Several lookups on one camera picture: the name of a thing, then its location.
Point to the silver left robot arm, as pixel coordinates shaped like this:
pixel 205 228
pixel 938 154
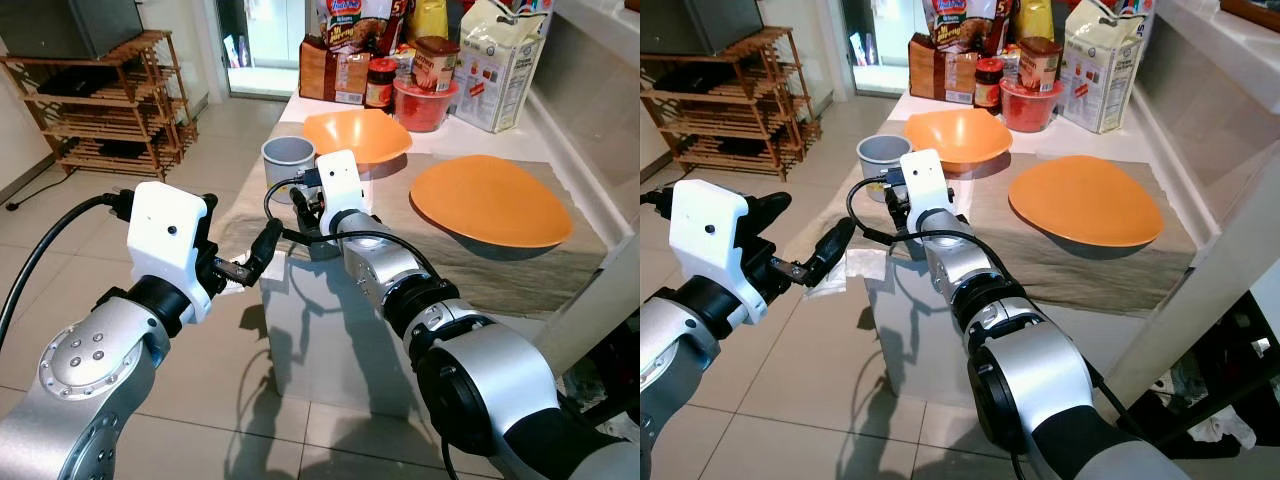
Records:
pixel 90 370
pixel 668 355

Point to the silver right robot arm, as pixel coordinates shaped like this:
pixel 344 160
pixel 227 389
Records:
pixel 1040 380
pixel 490 380

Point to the grey cup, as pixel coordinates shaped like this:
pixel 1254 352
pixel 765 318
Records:
pixel 285 160
pixel 878 160

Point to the orange bowl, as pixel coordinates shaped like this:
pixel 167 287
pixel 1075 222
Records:
pixel 958 135
pixel 355 135

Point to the wooden shelf rack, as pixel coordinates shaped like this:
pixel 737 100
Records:
pixel 740 105
pixel 120 110

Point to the white table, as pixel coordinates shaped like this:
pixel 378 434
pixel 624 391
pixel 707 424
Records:
pixel 920 350
pixel 330 340

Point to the brown food box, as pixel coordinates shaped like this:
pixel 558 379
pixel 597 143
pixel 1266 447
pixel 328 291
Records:
pixel 330 72
pixel 938 70

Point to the dark jar with red lid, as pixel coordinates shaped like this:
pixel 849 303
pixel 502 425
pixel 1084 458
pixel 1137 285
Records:
pixel 988 85
pixel 380 85

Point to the red plastic bowl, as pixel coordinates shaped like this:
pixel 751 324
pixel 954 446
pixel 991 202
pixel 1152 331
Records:
pixel 425 108
pixel 1030 108

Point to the glass door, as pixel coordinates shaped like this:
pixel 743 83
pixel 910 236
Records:
pixel 880 40
pixel 265 40

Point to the orange oval plate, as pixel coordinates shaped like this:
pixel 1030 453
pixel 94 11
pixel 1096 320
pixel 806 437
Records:
pixel 1085 200
pixel 490 200

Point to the printed cereal bag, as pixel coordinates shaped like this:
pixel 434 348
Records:
pixel 960 25
pixel 355 25

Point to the black floor plug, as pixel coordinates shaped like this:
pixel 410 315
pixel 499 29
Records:
pixel 15 204

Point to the brown round tin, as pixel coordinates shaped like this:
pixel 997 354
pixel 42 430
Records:
pixel 435 62
pixel 1040 62

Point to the beige table cloth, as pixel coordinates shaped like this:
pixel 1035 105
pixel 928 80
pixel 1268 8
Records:
pixel 1100 270
pixel 520 275

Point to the black box on rack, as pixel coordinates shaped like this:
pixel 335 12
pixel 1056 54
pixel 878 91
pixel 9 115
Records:
pixel 70 25
pixel 700 22

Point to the yellow bag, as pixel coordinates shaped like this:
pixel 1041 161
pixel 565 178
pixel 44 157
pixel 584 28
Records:
pixel 1032 18
pixel 428 18

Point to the large white paper bag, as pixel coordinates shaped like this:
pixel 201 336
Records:
pixel 1105 70
pixel 500 70

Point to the white crumpled cloth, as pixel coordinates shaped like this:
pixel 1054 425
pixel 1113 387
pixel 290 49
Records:
pixel 1225 430

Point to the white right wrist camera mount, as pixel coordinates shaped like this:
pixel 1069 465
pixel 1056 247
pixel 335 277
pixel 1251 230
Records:
pixel 925 185
pixel 340 185

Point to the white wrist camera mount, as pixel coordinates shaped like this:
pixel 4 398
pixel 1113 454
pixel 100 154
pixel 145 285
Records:
pixel 340 185
pixel 165 235
pixel 708 235
pixel 925 185

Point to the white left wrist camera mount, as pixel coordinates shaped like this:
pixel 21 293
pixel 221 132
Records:
pixel 165 235
pixel 708 235

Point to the black metal frame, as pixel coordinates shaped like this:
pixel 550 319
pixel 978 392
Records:
pixel 1220 350

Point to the brown wooden frame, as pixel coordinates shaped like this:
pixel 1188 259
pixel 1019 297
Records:
pixel 1255 12

